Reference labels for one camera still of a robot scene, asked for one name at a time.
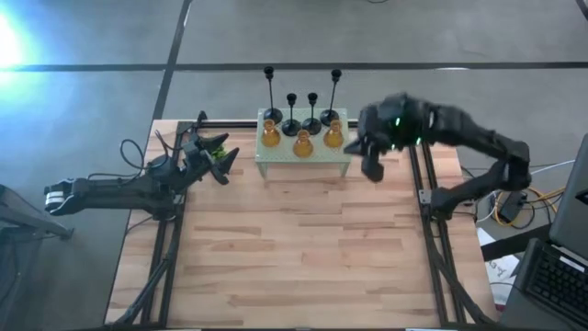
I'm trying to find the black power adapter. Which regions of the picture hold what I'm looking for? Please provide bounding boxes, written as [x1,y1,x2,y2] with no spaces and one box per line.
[498,190,528,225]

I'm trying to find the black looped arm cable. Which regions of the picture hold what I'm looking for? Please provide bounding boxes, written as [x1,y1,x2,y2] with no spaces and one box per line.
[119,138,148,178]

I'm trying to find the tall black candlestick holder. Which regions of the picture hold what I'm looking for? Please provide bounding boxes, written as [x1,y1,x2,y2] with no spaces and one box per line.
[263,65,285,125]
[319,68,344,128]

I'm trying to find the black aluminium table frame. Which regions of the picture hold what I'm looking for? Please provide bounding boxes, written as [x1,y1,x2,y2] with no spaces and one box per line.
[112,120,497,327]

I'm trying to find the dark laptop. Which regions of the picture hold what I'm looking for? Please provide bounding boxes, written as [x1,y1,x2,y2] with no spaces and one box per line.
[523,132,588,327]

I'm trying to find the yellow floor cable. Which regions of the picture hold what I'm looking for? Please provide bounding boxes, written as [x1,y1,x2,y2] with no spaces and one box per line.
[493,186,566,229]

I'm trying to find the amber glass candle holder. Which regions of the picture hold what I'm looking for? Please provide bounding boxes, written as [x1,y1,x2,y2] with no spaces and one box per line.
[261,119,282,149]
[322,119,345,149]
[292,129,315,159]

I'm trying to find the green perforated metal shelf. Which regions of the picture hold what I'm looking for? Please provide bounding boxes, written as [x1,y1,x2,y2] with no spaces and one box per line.
[254,108,353,178]

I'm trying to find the white paper sheets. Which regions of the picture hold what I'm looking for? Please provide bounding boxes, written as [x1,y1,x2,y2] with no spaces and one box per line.
[477,227,520,307]

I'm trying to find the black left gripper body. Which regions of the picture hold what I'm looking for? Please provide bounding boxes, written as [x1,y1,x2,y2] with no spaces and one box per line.
[181,136,231,186]

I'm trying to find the white floor cable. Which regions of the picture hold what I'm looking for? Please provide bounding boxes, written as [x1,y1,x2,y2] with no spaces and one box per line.
[527,159,575,176]

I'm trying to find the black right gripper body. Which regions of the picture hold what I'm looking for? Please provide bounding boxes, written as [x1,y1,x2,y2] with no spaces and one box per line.
[356,93,414,184]

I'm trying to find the short black candlestick holder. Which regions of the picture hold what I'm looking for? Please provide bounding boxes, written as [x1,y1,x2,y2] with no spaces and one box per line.
[301,91,323,136]
[281,92,302,138]

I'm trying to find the grey side table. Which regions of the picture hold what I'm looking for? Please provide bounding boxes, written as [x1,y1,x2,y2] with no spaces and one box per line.
[0,183,74,331]

